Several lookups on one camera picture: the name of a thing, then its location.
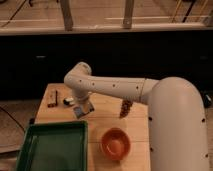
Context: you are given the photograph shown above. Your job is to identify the blue-grey sponge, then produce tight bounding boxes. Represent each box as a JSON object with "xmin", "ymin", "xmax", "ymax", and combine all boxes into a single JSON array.
[{"xmin": 73, "ymin": 102, "xmax": 95, "ymax": 120}]

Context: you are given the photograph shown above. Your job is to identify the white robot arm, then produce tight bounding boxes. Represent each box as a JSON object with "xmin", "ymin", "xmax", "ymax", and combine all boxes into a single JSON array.
[{"xmin": 64, "ymin": 62, "xmax": 210, "ymax": 171}]

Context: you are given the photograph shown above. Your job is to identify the green plastic tray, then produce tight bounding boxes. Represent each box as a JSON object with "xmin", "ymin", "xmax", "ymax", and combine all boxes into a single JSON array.
[{"xmin": 14, "ymin": 121, "xmax": 88, "ymax": 171}]

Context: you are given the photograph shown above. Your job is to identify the small black white object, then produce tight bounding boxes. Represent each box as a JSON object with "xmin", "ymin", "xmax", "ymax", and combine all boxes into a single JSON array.
[{"xmin": 63, "ymin": 97, "xmax": 75, "ymax": 106}]

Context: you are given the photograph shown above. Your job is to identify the dark brown wooden block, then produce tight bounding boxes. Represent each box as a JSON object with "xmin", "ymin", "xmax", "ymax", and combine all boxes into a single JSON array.
[{"xmin": 47, "ymin": 90, "xmax": 58, "ymax": 107}]

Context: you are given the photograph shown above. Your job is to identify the orange bowl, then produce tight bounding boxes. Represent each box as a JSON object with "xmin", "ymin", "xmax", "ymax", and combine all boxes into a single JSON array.
[{"xmin": 100, "ymin": 128, "xmax": 131, "ymax": 161}]

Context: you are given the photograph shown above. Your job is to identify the black floor cable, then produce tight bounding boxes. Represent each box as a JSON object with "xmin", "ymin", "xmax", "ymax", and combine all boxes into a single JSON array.
[{"xmin": 0, "ymin": 106, "xmax": 26, "ymax": 132}]

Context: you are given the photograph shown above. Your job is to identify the left wooden post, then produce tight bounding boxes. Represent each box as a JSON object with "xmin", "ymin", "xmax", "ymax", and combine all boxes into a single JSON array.
[{"xmin": 60, "ymin": 0, "xmax": 73, "ymax": 31}]

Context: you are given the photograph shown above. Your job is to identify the wooden post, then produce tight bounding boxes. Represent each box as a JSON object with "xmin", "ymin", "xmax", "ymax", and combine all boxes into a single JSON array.
[
  {"xmin": 60, "ymin": 0, "xmax": 73, "ymax": 31},
  {"xmin": 123, "ymin": 0, "xmax": 134, "ymax": 29}
]

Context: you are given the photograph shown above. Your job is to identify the right wooden post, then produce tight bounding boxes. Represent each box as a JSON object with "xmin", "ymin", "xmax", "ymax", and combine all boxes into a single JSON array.
[{"xmin": 123, "ymin": 0, "xmax": 134, "ymax": 29}]

